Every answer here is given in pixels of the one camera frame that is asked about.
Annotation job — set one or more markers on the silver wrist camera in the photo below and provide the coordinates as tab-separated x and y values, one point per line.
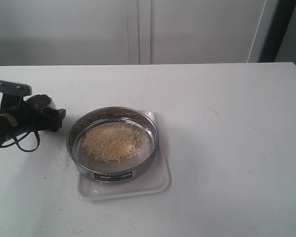
15	88

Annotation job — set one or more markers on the pile of tan sand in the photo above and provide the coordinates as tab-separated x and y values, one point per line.
116	141

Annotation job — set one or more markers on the white plastic tray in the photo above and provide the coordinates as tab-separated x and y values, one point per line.
154	180

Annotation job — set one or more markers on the white cabinet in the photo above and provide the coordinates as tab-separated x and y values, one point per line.
109	32

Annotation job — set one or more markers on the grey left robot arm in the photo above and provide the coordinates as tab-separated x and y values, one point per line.
12	137

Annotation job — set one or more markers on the stainless steel cup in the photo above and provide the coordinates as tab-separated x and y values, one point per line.
40	101

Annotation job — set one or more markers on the round steel sieve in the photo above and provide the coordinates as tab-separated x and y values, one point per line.
115	171

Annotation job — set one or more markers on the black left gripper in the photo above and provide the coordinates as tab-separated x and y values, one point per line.
16	115

